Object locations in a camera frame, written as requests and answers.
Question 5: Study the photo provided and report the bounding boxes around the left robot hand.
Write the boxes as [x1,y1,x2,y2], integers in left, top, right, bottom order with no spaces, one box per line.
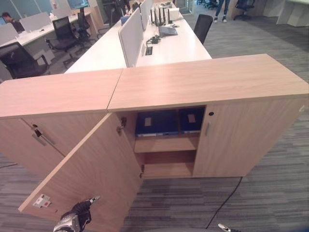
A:
[53,195,101,232]

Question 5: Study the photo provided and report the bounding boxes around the open wooden cabinet door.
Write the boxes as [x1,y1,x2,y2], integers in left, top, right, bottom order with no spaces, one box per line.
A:
[18,112,143,232]

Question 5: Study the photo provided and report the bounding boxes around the wooden cabinet shelf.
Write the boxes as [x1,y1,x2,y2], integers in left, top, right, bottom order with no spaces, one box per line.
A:
[134,134,200,154]

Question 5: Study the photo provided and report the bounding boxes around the wide blue folder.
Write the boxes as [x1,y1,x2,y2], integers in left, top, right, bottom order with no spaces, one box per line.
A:
[134,109,180,137]

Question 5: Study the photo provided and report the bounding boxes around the wooden cabinet with keys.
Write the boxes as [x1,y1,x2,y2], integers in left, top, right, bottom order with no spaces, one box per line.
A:
[0,68,124,179]

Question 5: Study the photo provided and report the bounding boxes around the narrow blue folder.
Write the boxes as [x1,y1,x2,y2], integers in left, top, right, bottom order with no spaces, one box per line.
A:
[178,107,205,134]

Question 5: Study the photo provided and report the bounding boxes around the black mesh office chair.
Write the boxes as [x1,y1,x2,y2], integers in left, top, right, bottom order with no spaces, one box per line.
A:
[0,42,51,80]
[71,7,95,47]
[45,16,81,53]
[193,14,214,45]

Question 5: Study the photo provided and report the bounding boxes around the closed wooden cabinet door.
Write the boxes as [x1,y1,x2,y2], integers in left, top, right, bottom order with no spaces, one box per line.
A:
[193,98,303,178]

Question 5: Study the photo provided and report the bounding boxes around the wooden cabinet with open door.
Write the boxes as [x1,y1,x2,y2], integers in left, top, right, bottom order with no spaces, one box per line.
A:
[107,53,309,179]

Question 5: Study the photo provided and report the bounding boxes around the long white office desk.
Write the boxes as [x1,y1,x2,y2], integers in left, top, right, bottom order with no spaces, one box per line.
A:
[64,1,213,74]

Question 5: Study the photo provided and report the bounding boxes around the white door latch plate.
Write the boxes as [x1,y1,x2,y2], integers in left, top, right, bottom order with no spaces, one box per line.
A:
[32,194,53,209]

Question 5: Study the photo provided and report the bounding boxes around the white desk divider panel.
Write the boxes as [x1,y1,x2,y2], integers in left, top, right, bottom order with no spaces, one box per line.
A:
[118,7,144,69]
[19,12,51,31]
[51,7,73,19]
[0,23,20,44]
[140,0,154,31]

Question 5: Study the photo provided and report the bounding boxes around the person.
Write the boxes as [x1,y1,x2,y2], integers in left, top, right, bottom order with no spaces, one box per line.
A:
[0,12,25,34]
[213,0,230,24]

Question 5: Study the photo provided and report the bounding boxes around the grey laptop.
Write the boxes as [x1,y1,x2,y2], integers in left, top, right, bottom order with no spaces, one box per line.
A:
[158,26,179,38]

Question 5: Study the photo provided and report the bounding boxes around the white box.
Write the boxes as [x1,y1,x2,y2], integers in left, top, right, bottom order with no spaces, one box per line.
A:
[168,7,181,19]

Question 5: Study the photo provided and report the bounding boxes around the white counter unit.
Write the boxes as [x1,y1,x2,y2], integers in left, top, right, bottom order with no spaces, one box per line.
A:
[276,0,309,28]

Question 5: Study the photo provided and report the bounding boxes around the silver bar door handle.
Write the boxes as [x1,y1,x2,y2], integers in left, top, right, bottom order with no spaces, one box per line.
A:
[32,133,56,146]

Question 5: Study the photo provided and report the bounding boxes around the black cable bundle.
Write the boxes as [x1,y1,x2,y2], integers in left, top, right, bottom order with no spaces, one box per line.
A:
[145,34,161,45]

